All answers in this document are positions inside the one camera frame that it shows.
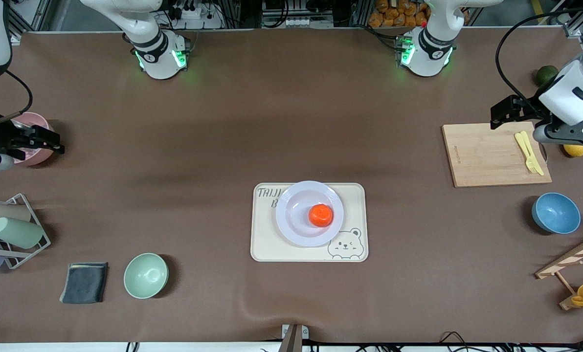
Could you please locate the beige cup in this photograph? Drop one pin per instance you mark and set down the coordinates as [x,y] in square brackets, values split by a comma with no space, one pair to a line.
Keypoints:
[8,212]

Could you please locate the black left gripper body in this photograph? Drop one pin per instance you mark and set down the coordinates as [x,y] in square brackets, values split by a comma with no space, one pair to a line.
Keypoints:
[529,110]

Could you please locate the dark green lime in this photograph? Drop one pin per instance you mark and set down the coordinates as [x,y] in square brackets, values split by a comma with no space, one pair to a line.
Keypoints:
[545,76]

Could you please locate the yellow plastic knife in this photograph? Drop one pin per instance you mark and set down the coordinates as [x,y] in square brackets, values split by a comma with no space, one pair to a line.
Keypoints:
[532,152]

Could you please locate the wooden drying rack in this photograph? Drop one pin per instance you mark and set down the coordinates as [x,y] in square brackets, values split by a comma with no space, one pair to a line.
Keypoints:
[565,261]

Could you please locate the cream bear print tray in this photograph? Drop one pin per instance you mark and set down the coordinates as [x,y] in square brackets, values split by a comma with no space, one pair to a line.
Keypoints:
[272,247]

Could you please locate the aluminium frame post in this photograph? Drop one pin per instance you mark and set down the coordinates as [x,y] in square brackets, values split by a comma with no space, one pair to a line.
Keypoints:
[30,14]

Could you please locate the orange fruit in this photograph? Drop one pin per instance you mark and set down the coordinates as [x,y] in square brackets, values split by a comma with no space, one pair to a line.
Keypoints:
[321,216]

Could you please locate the bag of orange bread rolls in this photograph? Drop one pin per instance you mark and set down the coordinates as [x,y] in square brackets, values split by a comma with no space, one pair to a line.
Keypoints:
[399,14]

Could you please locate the dark grey folded cloth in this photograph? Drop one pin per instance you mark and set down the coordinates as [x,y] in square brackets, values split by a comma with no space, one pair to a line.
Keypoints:
[83,282]

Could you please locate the white round plate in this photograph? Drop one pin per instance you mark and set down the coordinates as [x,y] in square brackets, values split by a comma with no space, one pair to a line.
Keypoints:
[296,220]

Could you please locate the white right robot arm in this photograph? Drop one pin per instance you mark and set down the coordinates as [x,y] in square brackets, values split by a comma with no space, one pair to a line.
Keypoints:
[159,58]

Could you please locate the yellow lemon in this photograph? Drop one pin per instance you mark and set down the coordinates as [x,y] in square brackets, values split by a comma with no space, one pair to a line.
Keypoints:
[575,150]

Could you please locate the white socket strip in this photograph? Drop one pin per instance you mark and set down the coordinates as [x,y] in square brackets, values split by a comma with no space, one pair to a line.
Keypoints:
[284,22]

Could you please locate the yellow plastic fork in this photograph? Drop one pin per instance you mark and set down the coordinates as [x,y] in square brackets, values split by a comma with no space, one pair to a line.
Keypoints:
[523,146]

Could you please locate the pink bowl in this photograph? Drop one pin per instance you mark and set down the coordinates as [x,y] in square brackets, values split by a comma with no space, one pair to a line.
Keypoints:
[32,119]

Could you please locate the white power strip with plugs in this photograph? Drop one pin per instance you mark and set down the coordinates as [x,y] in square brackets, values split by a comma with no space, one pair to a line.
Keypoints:
[198,19]

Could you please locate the brown table cover mat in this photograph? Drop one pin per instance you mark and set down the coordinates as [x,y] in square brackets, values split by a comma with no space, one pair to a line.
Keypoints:
[272,107]

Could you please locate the pale green bowl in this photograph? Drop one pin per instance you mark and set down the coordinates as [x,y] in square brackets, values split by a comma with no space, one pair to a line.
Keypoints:
[145,275]

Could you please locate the metal table edge clamp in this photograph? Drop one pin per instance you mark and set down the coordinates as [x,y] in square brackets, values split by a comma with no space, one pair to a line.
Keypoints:
[293,337]

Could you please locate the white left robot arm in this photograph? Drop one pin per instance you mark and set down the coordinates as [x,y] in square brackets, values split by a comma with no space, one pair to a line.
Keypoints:
[431,54]

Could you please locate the blue bowl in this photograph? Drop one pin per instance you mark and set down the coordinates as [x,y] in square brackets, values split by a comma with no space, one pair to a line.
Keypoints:
[555,213]

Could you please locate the wooden cutting board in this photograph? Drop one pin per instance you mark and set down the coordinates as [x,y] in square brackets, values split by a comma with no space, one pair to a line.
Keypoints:
[487,151]

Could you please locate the mint green cup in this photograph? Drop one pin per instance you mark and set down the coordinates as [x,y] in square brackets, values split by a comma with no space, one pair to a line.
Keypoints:
[17,232]

